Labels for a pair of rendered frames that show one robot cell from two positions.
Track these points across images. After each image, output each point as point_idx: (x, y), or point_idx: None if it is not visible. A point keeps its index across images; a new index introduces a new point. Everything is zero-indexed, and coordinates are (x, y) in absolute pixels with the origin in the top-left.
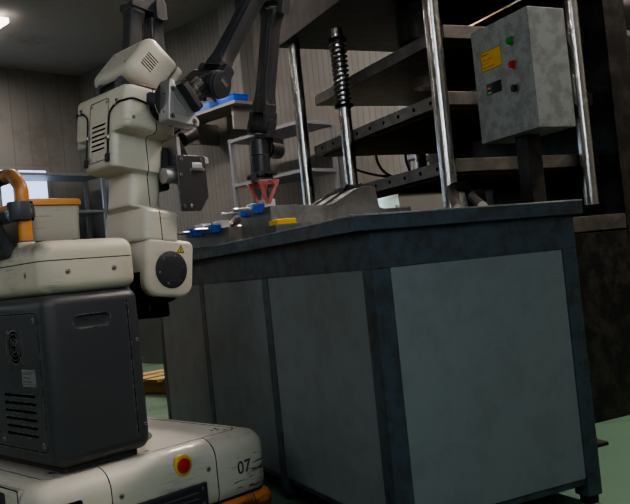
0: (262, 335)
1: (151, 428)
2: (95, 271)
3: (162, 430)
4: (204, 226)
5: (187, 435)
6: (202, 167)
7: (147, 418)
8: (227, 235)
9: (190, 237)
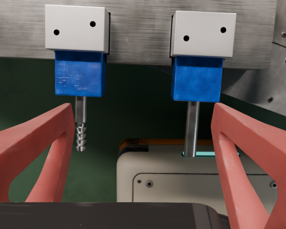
0: None
1: (204, 201)
2: None
3: (224, 203)
4: (177, 100)
5: (267, 208)
6: None
7: (154, 172)
8: (252, 69)
9: (40, 59)
